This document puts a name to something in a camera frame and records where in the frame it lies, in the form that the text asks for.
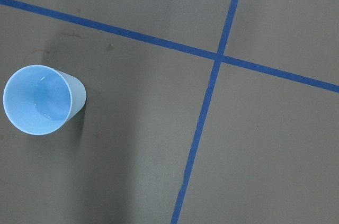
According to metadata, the light blue plastic cup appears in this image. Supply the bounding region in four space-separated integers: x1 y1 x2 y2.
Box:
3 65 87 136

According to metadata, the brown paper table mat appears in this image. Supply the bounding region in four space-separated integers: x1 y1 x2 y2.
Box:
1 0 338 223

